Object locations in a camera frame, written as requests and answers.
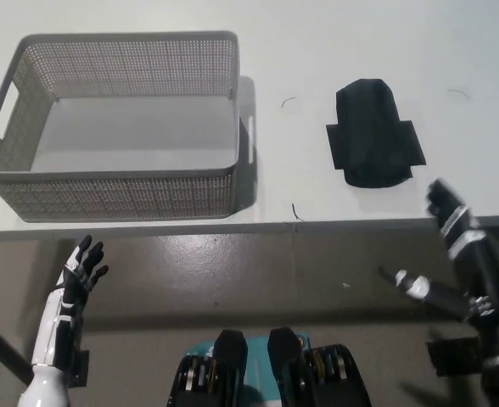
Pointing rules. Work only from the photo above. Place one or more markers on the black fabric pencil case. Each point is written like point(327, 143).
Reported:
point(370, 135)

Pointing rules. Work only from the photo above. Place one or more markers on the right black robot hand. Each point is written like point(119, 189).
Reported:
point(474, 263)

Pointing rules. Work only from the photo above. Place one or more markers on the black tape cross marker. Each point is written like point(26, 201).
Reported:
point(413, 146)

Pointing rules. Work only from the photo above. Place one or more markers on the black teal robot body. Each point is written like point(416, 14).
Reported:
point(270, 373)

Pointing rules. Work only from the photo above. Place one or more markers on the grey perforated plastic basket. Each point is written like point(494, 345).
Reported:
point(105, 197)

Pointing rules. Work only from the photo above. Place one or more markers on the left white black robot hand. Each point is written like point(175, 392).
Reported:
point(69, 297)

